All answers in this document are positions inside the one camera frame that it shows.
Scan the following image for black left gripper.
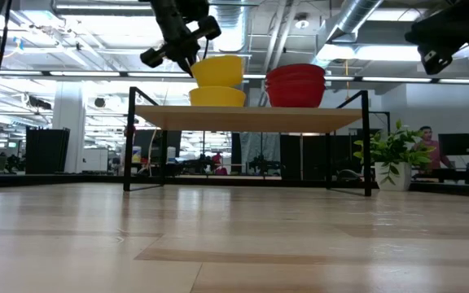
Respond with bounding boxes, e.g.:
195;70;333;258
139;15;222;78

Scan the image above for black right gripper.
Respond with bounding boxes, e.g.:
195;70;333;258
405;2;469;77

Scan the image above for yellow mini bowl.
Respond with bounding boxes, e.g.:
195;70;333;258
188;85;247;108
191;55;245;89

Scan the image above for red bowl floral inside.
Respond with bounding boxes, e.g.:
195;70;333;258
265;74;327;86
265;63;326;78
265;83;327;108

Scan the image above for ceiling light panel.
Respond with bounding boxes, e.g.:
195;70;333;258
318;42;469;62

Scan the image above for wooden shelf black metal legs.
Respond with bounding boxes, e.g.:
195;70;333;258
122;85;373;198

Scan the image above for long overhead light bar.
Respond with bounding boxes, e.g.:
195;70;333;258
0;69;469;85

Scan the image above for person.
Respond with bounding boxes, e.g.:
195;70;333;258
212;151;226;176
412;125;452;171

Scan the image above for black computer monitor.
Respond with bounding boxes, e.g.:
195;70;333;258
437;133;469;157

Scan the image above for white pillar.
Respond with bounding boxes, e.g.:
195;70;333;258
52;83;86;174

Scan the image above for black desk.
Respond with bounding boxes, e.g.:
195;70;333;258
411;161;469;185

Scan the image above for green plant white pot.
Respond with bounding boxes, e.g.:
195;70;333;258
352;118;437;192

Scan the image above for black cabinet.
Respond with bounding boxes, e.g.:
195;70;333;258
25;127;71;175

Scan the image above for silver ceiling duct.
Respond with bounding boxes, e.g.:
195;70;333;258
315;0;382;46
205;0;256;107

